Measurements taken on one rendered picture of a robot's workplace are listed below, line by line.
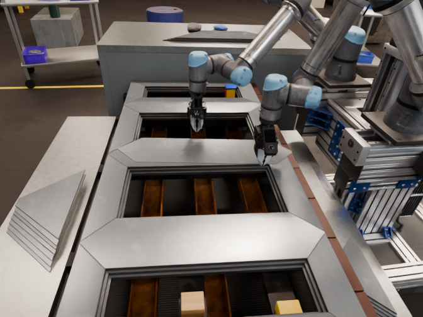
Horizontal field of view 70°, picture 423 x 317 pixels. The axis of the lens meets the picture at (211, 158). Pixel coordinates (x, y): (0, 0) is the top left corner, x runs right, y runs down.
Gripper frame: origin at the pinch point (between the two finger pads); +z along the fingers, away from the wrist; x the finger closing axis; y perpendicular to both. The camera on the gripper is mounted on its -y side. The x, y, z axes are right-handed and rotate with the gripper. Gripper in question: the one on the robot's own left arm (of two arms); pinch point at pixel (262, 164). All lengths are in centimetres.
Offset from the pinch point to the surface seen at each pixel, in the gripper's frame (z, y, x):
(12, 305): 11, -46, 78
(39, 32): 58, 430, 251
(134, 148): 1, 13, 52
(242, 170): 3.0, 0.3, 7.8
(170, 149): 0.7, 12.5, 36.9
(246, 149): 0.7, 11.6, 4.4
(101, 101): 85, 236, 123
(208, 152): 0.7, 9.8, 20.9
